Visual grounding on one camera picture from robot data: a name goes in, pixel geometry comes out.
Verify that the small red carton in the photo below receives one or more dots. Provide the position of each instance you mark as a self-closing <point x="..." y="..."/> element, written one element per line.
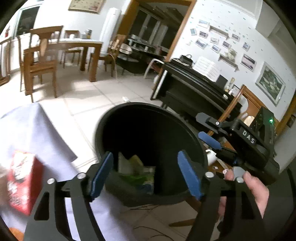
<point x="25" y="179"/>

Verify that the wooden chair right side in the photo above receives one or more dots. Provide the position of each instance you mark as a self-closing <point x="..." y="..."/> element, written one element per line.
<point x="110" y="55"/>

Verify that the white standing air conditioner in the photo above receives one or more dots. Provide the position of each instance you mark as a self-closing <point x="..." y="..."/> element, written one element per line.
<point x="109" y="24"/>

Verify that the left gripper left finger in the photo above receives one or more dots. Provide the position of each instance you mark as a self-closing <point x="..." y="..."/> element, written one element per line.
<point x="48" y="220"/>

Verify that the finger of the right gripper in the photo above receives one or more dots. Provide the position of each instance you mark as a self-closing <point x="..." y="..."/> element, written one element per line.
<point x="214" y="144"/>

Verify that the black trash bin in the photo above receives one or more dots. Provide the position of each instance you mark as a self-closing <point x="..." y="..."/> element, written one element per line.
<point x="156" y="136"/>

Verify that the framed floral painting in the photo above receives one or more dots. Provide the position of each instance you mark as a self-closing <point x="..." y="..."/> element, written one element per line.
<point x="89" y="6"/>

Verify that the framed landscape picture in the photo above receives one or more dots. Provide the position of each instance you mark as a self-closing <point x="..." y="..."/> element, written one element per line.
<point x="270" y="83"/>

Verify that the wooden dining table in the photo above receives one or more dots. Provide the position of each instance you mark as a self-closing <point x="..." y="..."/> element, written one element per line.
<point x="78" y="49"/>

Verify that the wooden dining chair front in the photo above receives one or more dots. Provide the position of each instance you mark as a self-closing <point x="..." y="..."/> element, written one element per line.
<point x="41" y="57"/>

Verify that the green snack bag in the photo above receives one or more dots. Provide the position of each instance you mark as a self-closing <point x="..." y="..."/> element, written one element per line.
<point x="139" y="180"/>

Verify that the person right hand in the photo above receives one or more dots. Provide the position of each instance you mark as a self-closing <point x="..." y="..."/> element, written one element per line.
<point x="257" y="188"/>

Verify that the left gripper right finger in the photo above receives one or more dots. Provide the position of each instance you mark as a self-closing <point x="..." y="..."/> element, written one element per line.
<point x="242" y="219"/>

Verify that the black piano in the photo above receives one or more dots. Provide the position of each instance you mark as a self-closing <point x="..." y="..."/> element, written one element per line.
<point x="188" y="93"/>

